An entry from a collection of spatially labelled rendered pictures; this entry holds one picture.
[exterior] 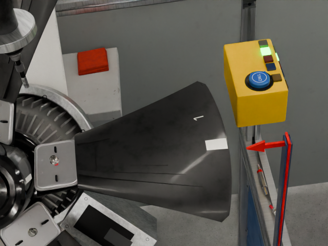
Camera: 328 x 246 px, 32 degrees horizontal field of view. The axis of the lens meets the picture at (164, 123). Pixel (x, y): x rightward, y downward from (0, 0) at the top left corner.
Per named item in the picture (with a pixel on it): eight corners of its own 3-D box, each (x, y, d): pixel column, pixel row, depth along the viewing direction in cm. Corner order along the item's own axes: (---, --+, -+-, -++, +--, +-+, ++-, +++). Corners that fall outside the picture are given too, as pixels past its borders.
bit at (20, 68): (30, 89, 73) (19, 58, 69) (22, 89, 73) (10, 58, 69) (31, 83, 74) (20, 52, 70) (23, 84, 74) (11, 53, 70)
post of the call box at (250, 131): (244, 132, 131) (245, 93, 122) (257, 130, 131) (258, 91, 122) (246, 141, 129) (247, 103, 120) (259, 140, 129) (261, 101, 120)
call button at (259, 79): (246, 77, 113) (247, 71, 112) (267, 74, 113) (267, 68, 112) (251, 91, 110) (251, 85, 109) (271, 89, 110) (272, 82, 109)
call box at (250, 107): (223, 79, 128) (223, 43, 120) (268, 73, 128) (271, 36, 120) (236, 133, 117) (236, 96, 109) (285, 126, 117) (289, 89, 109)
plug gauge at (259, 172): (255, 163, 123) (263, 194, 118) (260, 163, 123) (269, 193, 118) (255, 167, 124) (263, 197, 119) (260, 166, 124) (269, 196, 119)
